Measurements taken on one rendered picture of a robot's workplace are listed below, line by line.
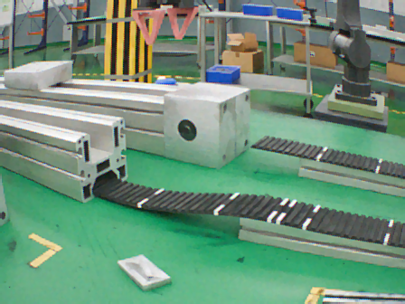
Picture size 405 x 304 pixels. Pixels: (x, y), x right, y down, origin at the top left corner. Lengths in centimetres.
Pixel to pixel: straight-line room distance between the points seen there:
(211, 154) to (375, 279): 35
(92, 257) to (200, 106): 29
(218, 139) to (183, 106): 7
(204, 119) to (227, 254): 25
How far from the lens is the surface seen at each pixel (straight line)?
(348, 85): 105
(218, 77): 366
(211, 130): 66
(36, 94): 92
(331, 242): 46
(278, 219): 46
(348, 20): 101
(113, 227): 52
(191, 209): 50
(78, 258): 46
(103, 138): 61
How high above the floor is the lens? 103
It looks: 20 degrees down
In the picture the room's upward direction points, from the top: straight up
